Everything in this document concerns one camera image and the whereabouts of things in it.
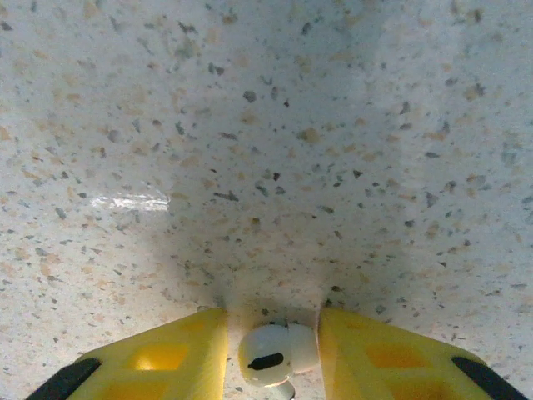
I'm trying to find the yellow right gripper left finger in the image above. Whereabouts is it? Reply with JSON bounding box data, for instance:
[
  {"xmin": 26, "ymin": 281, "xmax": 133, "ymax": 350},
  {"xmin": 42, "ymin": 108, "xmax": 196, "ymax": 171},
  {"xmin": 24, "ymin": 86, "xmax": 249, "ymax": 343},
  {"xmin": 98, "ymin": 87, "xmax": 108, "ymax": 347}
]
[{"xmin": 24, "ymin": 307, "xmax": 230, "ymax": 400}]

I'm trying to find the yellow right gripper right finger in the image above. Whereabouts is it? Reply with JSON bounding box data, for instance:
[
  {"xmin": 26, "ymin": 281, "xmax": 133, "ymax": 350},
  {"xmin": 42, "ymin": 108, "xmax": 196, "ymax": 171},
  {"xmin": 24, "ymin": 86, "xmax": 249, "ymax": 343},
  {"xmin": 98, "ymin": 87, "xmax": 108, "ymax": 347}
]
[{"xmin": 318, "ymin": 307, "xmax": 529, "ymax": 400}]

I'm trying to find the white earbud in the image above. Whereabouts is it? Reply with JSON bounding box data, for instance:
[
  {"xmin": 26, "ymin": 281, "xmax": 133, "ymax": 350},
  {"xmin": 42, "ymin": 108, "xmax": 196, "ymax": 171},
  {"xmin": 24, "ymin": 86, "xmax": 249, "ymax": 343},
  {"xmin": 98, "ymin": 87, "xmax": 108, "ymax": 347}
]
[{"xmin": 237, "ymin": 323, "xmax": 320, "ymax": 400}]

